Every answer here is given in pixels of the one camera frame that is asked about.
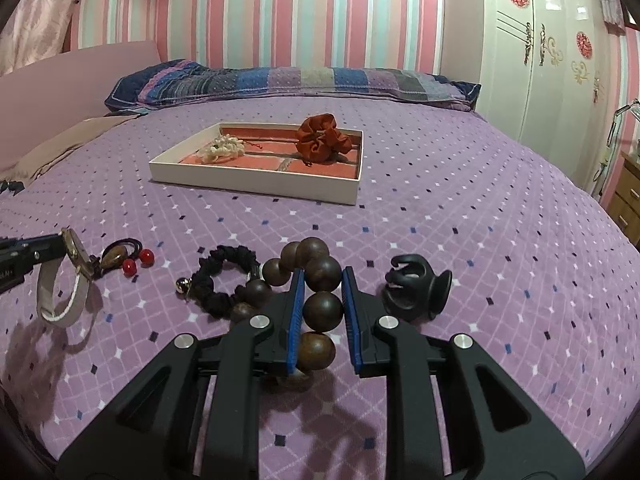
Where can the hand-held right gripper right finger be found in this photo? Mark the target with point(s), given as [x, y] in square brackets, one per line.
[350, 310]

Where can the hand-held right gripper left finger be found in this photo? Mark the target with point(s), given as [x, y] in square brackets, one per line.
[297, 310]

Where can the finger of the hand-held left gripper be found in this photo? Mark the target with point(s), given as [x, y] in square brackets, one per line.
[35, 249]

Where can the white tray with brick print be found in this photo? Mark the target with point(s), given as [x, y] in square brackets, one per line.
[250, 182]

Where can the orange scrunchie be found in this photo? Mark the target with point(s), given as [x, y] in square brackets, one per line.
[320, 140]

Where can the cream scrunchie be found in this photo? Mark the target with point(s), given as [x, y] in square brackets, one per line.
[222, 152]

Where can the black hair claw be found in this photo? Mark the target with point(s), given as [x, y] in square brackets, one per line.
[415, 300]

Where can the dark cloth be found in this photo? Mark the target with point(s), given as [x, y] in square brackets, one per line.
[12, 186]

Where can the black scrunchie with bell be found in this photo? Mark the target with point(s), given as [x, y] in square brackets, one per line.
[202, 285]

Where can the beige blanket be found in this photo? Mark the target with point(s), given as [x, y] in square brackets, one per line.
[65, 145]

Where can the purple checked bedsheet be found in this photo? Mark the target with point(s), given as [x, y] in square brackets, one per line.
[450, 210]

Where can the pink headboard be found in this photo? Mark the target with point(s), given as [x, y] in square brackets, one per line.
[75, 75]

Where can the striped patchwork pillow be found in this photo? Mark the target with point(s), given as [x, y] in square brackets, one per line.
[300, 80]

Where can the pink floral curtain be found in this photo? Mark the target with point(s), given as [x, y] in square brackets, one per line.
[40, 15]

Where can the white wardrobe with decals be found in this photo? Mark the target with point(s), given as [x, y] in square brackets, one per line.
[500, 60]

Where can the wooden nightstand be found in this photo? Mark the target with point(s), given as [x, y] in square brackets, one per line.
[625, 200]

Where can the white desk lamp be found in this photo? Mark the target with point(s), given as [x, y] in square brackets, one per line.
[612, 125]

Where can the striped window curtain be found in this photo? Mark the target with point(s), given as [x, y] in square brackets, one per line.
[610, 0]

